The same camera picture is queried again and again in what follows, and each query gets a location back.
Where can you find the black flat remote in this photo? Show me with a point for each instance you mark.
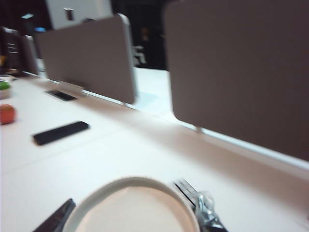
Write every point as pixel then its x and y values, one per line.
pixel 60 133

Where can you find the white paper cup blue logo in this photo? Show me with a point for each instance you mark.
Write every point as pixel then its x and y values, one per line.
pixel 135 210

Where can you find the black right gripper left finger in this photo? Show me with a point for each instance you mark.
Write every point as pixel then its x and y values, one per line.
pixel 56 217

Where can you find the narrow brown desk partition panel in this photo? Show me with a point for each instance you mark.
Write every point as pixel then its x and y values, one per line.
pixel 31 55

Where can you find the orange fruit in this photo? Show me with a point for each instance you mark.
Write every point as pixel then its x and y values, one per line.
pixel 6 114

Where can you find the white small dish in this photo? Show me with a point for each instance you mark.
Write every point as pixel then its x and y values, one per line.
pixel 4 94

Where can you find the green fruit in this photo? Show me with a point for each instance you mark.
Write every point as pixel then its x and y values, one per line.
pixel 3 85

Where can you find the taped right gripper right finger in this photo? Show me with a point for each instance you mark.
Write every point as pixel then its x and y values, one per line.
pixel 202 207

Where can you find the white partition support post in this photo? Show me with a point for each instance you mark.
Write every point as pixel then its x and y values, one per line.
pixel 124 104

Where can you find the grey desk divider panel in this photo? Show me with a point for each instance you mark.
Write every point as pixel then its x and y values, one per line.
pixel 89 60
pixel 241 72

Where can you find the grey desk divider panel right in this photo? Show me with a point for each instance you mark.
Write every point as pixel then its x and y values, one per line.
pixel 241 72

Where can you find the grey desk divider panel left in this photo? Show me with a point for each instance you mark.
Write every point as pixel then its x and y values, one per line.
pixel 89 60

